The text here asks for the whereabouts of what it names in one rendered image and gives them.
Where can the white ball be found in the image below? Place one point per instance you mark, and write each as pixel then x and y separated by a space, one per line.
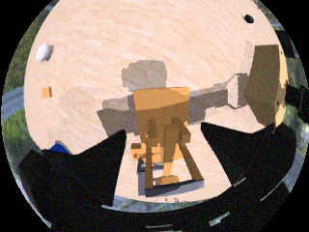
pixel 43 52

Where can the blue mug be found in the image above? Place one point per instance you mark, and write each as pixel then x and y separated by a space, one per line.
pixel 60 147

